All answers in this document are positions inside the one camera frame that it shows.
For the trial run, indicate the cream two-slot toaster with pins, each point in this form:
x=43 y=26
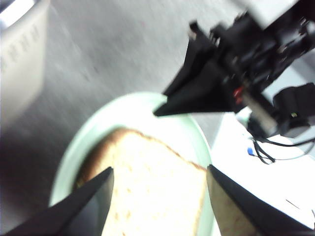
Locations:
x=22 y=61

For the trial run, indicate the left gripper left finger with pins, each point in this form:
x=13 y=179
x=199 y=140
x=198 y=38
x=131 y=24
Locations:
x=81 y=211

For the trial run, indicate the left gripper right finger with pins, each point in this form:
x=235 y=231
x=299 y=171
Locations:
x=258 y=209

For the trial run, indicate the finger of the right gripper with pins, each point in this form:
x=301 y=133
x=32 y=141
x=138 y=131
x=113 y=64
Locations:
x=204 y=96
x=194 y=61

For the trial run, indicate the white platform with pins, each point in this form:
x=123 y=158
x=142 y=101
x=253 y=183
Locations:
x=278 y=177

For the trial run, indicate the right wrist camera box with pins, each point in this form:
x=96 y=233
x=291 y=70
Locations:
x=265 y=9

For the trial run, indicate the pale green round plate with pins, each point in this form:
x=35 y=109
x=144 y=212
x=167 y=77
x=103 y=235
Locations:
x=137 y=110

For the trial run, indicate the pale speckled bread slice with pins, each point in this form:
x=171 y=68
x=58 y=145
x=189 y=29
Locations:
x=152 y=184

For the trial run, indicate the small blue sticker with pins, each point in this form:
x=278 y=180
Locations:
x=250 y=151

